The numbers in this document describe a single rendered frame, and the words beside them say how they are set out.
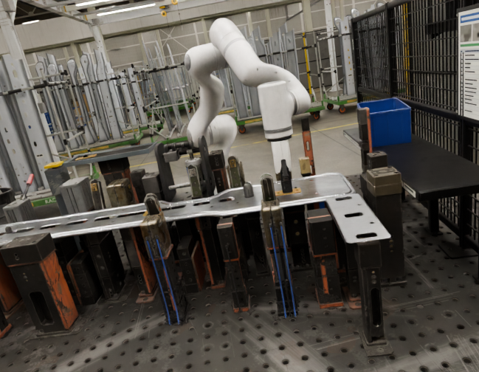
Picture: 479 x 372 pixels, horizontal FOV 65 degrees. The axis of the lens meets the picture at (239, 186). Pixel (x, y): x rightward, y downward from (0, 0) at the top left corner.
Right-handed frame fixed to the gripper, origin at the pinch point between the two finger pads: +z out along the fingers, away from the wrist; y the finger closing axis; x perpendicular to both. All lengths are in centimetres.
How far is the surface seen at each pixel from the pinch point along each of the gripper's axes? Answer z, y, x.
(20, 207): -2, -18, -102
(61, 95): -42, -696, -432
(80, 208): 2, -17, -78
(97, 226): 3, 2, -64
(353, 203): 3.6, 14.0, 17.2
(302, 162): -1.8, -15.8, 7.2
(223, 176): 0.6, -23.4, -22.6
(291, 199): 3.5, 4.1, 0.6
